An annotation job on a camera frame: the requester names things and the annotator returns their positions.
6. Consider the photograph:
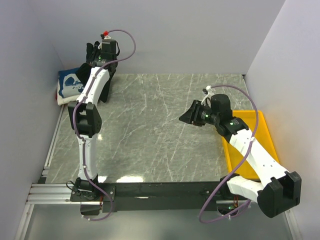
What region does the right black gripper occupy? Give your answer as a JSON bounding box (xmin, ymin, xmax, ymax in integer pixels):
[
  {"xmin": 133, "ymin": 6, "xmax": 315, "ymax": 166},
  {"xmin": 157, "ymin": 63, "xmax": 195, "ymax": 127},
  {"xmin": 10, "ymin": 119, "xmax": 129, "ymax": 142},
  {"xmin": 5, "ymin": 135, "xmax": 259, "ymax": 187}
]
[{"xmin": 178, "ymin": 100, "xmax": 220, "ymax": 127}]

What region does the black t shirt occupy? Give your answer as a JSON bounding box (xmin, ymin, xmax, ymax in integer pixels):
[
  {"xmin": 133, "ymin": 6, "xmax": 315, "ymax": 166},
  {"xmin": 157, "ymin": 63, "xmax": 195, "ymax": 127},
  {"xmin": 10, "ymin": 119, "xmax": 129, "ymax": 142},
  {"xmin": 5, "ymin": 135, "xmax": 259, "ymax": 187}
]
[{"xmin": 74, "ymin": 42, "xmax": 118, "ymax": 104}]

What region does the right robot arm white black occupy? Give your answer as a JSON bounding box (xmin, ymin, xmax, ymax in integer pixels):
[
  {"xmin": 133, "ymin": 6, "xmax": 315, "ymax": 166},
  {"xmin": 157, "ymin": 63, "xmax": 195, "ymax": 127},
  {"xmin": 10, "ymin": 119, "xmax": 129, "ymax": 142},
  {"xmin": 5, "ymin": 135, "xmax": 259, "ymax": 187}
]
[{"xmin": 179, "ymin": 94, "xmax": 302, "ymax": 218}]

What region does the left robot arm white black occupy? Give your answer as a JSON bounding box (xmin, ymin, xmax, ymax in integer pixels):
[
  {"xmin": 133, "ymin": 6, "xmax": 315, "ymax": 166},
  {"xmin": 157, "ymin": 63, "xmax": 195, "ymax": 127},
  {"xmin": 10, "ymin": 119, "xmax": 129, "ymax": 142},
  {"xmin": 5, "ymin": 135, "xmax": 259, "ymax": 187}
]
[{"xmin": 67, "ymin": 39, "xmax": 120, "ymax": 201}]

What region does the yellow plastic tray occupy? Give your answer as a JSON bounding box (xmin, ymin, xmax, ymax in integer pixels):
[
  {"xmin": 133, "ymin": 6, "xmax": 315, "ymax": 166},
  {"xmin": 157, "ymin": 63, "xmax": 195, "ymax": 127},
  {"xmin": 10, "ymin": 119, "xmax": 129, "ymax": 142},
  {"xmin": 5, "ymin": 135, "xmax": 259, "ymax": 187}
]
[{"xmin": 221, "ymin": 109, "xmax": 281, "ymax": 180}]

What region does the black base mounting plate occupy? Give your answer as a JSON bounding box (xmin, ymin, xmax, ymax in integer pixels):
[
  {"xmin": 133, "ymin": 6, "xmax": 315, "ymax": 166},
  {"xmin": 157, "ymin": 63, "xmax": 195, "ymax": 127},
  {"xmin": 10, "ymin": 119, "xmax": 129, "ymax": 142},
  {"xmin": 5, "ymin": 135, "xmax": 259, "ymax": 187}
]
[{"xmin": 69, "ymin": 181, "xmax": 248, "ymax": 216}]

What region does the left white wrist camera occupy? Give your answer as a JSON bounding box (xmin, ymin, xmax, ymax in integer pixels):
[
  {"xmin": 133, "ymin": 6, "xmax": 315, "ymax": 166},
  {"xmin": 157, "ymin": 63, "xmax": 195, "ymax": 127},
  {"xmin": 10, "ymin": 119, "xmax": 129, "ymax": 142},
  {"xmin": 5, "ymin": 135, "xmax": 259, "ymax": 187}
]
[{"xmin": 100, "ymin": 30, "xmax": 112, "ymax": 41}]

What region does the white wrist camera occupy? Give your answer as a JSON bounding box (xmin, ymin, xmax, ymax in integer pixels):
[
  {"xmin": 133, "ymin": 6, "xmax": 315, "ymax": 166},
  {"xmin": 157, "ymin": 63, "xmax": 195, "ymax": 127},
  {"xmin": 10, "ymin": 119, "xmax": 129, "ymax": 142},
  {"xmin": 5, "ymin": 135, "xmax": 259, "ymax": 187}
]
[
  {"xmin": 201, "ymin": 85, "xmax": 214, "ymax": 107},
  {"xmin": 100, "ymin": 30, "xmax": 112, "ymax": 41}
]

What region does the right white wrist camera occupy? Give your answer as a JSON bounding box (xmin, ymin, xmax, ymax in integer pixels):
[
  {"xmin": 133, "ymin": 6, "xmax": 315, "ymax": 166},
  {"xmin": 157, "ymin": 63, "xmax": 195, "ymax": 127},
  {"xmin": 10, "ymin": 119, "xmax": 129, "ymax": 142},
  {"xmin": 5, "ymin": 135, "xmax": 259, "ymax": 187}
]
[{"xmin": 201, "ymin": 85, "xmax": 214, "ymax": 107}]

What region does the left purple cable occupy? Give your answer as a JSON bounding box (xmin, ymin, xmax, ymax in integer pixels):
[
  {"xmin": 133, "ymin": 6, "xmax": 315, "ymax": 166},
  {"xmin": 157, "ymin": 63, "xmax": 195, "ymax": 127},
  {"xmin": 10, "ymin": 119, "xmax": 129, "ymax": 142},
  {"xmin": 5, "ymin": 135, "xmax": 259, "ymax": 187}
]
[{"xmin": 73, "ymin": 29, "xmax": 137, "ymax": 223}]

